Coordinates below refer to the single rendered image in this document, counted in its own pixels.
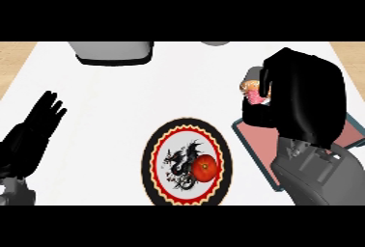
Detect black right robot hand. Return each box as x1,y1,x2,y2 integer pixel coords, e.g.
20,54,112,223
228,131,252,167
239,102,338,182
240,46,347,151

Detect grey round object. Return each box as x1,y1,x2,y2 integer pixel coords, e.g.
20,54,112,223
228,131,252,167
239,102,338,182
199,41,230,47

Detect pink teal-edged placemat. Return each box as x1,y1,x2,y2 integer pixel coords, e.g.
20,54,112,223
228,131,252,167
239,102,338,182
230,112,365,193

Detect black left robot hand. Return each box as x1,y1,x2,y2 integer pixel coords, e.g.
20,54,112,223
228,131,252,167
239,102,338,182
0,90,67,179

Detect grey box-shaped appliance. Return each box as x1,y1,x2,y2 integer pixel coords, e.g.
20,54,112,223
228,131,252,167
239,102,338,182
66,41,154,68

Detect round dragon-print plate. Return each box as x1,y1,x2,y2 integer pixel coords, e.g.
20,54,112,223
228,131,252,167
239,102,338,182
140,117,233,206

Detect red tomato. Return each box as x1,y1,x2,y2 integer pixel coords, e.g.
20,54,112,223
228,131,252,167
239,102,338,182
190,153,219,183

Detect grey plate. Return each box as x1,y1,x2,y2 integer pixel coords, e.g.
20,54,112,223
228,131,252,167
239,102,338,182
242,66,264,85

